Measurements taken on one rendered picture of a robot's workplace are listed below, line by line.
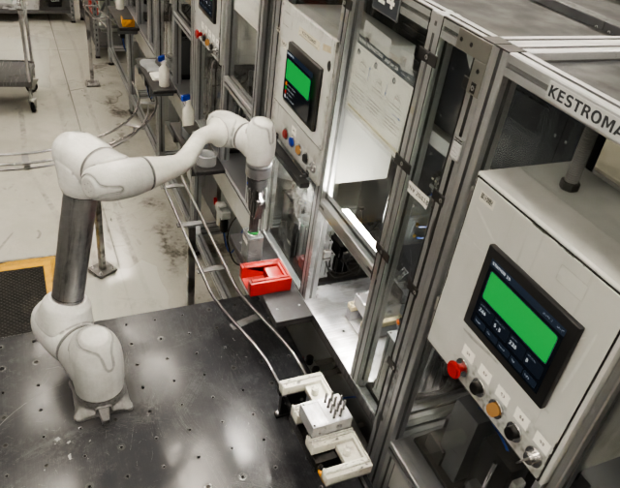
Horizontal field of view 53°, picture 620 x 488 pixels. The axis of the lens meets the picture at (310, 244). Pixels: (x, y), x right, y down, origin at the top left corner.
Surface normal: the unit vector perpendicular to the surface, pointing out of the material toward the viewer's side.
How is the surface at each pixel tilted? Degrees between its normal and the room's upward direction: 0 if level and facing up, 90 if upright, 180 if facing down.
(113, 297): 0
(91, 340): 6
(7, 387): 0
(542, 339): 90
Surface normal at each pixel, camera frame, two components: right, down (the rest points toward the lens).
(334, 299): 0.12, -0.81
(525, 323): -0.91, 0.14
